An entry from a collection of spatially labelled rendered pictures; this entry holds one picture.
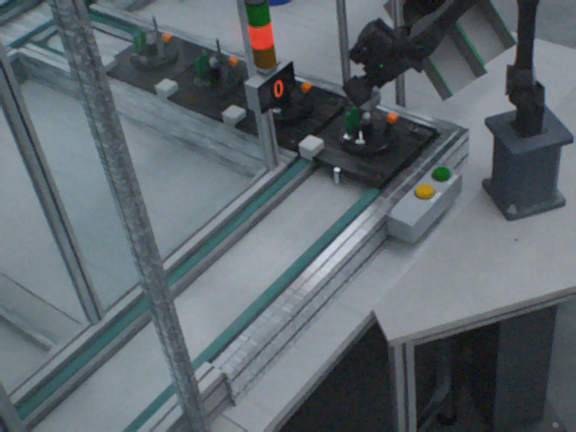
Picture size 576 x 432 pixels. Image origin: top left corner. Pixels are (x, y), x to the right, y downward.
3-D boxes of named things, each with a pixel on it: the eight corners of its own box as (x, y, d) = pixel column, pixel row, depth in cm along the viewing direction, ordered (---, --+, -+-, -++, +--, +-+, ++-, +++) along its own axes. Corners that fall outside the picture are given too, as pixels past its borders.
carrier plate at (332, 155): (436, 135, 218) (436, 128, 217) (381, 190, 205) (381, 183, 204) (356, 106, 231) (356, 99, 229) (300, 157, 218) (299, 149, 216)
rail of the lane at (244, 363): (468, 160, 223) (469, 125, 216) (236, 406, 176) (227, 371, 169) (449, 153, 226) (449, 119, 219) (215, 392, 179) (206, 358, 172)
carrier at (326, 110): (352, 104, 231) (348, 64, 223) (294, 155, 219) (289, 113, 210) (280, 79, 244) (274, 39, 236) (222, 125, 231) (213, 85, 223)
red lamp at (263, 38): (279, 40, 190) (275, 20, 187) (264, 51, 187) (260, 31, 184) (261, 34, 193) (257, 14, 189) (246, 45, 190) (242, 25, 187)
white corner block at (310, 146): (325, 153, 218) (324, 139, 215) (314, 163, 215) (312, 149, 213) (310, 147, 220) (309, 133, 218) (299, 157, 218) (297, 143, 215)
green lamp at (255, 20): (275, 19, 187) (273, -2, 183) (260, 31, 184) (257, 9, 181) (257, 13, 189) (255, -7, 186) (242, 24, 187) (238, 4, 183)
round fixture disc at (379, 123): (408, 133, 217) (408, 126, 215) (375, 165, 209) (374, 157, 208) (361, 116, 224) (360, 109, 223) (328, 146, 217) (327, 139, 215)
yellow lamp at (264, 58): (282, 60, 193) (279, 40, 190) (266, 71, 191) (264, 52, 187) (264, 54, 196) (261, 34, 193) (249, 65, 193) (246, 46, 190)
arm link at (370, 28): (436, 29, 191) (394, -5, 188) (433, 49, 185) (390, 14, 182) (400, 61, 198) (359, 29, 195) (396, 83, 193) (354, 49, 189)
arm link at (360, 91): (425, 54, 201) (409, 31, 200) (377, 96, 191) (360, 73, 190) (403, 68, 208) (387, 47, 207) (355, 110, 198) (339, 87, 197)
